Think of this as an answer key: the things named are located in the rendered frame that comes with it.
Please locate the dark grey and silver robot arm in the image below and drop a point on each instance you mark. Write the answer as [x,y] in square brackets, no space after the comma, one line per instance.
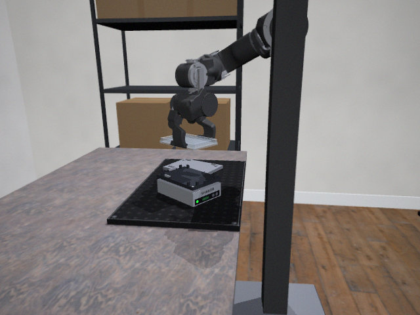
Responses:
[256,43]

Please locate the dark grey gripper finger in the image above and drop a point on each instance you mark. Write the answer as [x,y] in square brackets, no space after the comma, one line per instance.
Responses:
[174,120]
[208,127]

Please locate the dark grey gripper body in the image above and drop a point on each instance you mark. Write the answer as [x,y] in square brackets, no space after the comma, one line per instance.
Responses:
[192,105]

